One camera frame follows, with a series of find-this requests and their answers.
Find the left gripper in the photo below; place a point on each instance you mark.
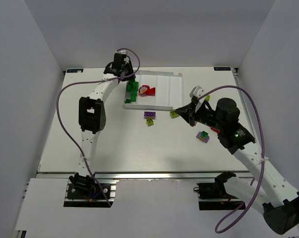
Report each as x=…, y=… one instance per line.
x=129, y=74

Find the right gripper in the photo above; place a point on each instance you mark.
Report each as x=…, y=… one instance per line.
x=193, y=115

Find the green 2x4 brick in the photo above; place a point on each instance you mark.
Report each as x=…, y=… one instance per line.
x=129, y=87

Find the green 2x2 brick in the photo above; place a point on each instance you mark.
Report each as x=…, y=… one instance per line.
x=136, y=86
x=133, y=96

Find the purple curved brick with print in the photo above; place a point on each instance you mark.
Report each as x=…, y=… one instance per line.
x=202, y=139

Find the red flower brick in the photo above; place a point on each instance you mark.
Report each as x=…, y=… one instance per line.
x=143, y=89

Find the red 2x4 brick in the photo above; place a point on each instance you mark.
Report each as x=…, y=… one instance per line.
x=151, y=91

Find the green 2x3 brick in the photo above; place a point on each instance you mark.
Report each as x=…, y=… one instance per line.
x=133, y=81

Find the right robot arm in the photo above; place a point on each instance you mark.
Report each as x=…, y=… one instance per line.
x=278, y=202

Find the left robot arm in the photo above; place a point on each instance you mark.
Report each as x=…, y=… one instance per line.
x=92, y=116

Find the red stepped brick right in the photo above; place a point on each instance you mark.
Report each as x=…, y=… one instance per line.
x=215, y=129

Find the white divided sorting tray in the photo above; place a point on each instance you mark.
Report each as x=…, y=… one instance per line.
x=168, y=91

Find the purple 2x3 brick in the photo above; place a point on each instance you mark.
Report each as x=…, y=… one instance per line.
x=148, y=115

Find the dark label sticker left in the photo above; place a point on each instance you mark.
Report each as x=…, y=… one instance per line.
x=74, y=70

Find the dark label sticker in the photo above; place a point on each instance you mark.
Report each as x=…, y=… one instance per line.
x=74, y=70
x=222, y=68

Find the dark label sticker right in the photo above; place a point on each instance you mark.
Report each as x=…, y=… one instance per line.
x=222, y=68

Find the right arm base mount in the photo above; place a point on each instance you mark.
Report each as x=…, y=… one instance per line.
x=212, y=196

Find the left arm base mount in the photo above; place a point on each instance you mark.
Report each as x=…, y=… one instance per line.
x=84, y=192

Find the aluminium table frame rail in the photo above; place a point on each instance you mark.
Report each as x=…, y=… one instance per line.
x=128, y=147

